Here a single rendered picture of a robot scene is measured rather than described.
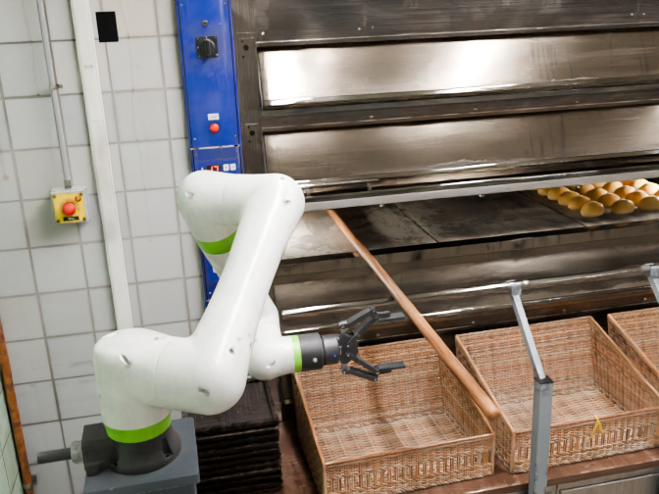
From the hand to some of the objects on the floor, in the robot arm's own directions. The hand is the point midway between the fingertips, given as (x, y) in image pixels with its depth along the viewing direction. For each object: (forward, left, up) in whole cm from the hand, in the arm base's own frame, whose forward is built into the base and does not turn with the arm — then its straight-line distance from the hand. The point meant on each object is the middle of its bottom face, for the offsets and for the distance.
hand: (399, 340), depth 188 cm
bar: (+38, +18, -119) cm, 126 cm away
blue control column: (-36, +162, -119) cm, 204 cm away
